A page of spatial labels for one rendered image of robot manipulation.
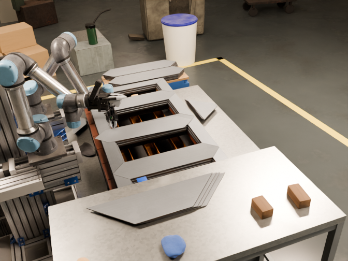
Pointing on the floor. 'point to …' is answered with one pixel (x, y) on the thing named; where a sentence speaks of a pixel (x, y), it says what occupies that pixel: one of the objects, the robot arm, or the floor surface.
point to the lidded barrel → (180, 38)
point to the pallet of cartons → (22, 42)
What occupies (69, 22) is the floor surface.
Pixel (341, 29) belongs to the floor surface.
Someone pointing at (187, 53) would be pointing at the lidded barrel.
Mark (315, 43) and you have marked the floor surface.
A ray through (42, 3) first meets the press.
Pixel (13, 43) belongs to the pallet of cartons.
